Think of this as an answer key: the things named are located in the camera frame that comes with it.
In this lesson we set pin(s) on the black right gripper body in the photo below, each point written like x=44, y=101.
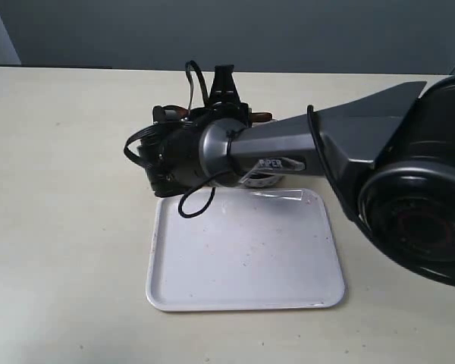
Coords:
x=169, y=150

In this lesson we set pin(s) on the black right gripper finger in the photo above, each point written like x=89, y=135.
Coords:
x=223, y=87

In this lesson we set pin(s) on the red-brown wooden spoon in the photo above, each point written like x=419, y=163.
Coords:
x=254, y=117

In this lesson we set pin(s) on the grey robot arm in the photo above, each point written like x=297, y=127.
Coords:
x=389, y=158

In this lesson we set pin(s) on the steel bowl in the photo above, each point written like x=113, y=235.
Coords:
x=262, y=181

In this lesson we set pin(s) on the white plastic tray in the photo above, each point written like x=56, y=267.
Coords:
x=248, y=250

